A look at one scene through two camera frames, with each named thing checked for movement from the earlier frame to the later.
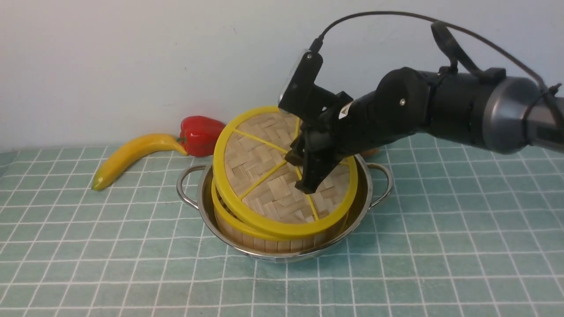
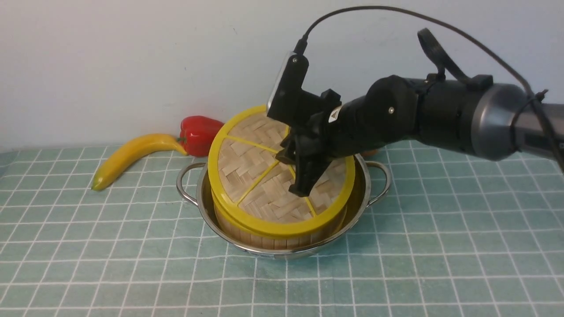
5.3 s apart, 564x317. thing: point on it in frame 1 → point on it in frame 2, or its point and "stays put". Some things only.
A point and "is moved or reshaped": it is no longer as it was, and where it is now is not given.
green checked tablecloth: x=466 y=230 stays put
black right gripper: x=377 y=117 stays put
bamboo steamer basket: x=235 y=225 is moved or reshaped
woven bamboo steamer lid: x=255 y=184 stays put
